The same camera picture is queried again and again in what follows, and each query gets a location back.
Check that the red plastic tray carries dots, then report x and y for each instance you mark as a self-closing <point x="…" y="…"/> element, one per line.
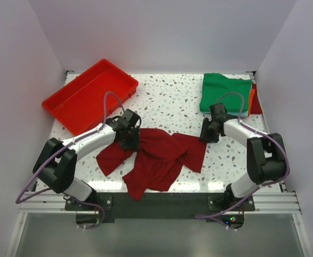
<point x="78" y="106"/>

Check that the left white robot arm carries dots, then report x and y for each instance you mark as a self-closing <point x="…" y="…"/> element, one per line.
<point x="57" y="162"/>

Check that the folded dark red shirt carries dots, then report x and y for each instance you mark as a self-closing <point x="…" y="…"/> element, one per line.
<point x="255" y="106"/>

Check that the dark red polo shirt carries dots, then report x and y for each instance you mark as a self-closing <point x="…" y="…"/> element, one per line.
<point x="158" y="162"/>

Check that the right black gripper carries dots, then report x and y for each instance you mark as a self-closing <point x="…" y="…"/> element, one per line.
<point x="205" y="135"/>

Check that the aluminium frame rail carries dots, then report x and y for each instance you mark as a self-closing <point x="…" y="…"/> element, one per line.
<point x="265" y="203"/>

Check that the folded orange shirt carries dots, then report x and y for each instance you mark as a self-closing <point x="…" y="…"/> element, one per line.
<point x="251" y="96"/>

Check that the folded green t shirt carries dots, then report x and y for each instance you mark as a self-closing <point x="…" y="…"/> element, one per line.
<point x="215" y="85"/>

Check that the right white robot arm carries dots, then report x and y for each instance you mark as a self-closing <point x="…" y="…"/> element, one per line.
<point x="267" y="161"/>

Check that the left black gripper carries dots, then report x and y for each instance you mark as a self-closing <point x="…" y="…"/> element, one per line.
<point x="135" y="143"/>

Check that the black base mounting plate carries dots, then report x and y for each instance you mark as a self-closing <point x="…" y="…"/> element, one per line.
<point x="109" y="207"/>

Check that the folded light blue shirt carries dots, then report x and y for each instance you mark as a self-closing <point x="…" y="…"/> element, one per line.
<point x="243" y="114"/>

